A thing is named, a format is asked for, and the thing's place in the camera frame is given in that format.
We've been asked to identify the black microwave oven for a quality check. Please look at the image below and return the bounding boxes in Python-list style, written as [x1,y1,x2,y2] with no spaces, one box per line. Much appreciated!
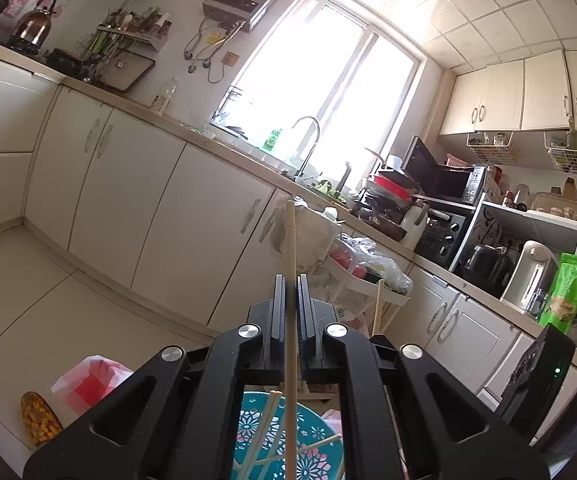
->
[402,135,490,206]

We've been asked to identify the steel kitchen faucet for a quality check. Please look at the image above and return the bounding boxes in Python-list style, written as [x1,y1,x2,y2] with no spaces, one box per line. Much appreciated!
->
[289,115,322,179]

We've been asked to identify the white plastic jug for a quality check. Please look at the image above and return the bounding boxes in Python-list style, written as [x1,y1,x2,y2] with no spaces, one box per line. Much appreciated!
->
[400,203,429,252]

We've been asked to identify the black frying pan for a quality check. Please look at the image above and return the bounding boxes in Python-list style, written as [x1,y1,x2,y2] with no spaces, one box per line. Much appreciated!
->
[45,48,88,74]

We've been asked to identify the green snack packet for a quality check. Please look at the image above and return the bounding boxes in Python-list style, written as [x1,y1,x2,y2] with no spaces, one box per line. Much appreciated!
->
[537,252,577,334]

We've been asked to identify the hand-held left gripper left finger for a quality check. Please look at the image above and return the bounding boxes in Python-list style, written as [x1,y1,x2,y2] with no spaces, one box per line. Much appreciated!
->
[22,274,289,480]

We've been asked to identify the white electric thermos pot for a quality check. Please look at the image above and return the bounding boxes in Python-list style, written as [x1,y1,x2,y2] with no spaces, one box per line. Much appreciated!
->
[500,240,559,317]

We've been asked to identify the stack of pans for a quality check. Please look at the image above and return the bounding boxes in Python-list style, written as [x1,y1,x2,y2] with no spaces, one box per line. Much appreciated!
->
[357,155,420,227]

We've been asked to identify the beige tray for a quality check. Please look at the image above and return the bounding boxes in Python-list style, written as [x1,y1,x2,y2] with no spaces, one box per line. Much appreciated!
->
[100,50,157,94]

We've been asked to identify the kitchen window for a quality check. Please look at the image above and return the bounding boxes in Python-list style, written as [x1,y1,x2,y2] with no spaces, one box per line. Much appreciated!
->
[210,0,425,181]

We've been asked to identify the red checked plastic tablecloth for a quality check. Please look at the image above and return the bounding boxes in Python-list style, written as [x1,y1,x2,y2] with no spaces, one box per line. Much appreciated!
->
[50,355,344,436]

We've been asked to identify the clear plastic bottle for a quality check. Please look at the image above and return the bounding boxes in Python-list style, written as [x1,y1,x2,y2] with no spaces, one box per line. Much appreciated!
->
[150,77,180,114]

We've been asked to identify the clear plastic bags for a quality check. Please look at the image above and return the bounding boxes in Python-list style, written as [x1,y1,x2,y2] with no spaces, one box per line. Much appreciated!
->
[329,234,414,295]

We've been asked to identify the hanging hoses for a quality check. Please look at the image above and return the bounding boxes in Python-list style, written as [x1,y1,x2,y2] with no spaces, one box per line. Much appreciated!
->
[184,16,235,84]

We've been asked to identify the cream upper kitchen cabinets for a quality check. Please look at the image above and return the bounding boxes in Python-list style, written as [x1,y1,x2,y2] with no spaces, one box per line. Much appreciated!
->
[438,49,577,137]

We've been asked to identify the long wooden chopstick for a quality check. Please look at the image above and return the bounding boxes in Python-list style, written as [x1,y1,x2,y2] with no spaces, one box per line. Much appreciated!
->
[284,200,300,480]
[245,390,284,479]
[371,279,385,335]
[262,434,343,467]

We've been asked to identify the yellow patterned slipper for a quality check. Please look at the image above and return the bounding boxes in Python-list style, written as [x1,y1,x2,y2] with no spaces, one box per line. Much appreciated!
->
[20,391,64,448]

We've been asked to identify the black cooking pot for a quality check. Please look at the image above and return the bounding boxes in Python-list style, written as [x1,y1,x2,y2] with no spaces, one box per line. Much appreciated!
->
[460,243,515,287]

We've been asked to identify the white wire basket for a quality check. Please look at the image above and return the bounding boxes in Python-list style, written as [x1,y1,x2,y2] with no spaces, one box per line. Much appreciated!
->
[543,129,577,177]
[465,130,514,164]

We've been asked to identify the cream base kitchen cabinets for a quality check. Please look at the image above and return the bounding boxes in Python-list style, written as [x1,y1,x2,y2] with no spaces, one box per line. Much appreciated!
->
[0,47,577,401]

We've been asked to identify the white counter shelf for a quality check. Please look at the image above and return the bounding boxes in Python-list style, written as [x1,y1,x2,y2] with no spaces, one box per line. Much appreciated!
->
[472,200,577,283]

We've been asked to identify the wall utensil rack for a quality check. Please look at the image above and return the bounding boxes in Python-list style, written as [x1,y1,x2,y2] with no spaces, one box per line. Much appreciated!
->
[95,6,174,54]

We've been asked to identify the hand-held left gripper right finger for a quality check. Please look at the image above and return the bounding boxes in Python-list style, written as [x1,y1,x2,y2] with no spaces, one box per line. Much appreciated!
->
[295,274,551,480]

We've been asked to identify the steel kettle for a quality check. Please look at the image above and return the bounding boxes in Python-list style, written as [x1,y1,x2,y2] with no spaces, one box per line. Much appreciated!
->
[12,0,58,47]

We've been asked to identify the white plastic bag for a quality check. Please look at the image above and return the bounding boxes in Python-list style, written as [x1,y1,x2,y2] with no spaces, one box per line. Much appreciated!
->
[292,199,343,277]

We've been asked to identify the teal plastic basket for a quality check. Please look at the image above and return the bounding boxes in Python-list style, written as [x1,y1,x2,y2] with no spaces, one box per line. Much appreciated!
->
[232,391,347,480]

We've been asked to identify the white trolley cart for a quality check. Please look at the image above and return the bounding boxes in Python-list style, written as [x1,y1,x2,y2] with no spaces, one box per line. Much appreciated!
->
[313,254,412,342]

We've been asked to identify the black toaster oven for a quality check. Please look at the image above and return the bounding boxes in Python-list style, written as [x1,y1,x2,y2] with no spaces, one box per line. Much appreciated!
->
[412,200,480,269]

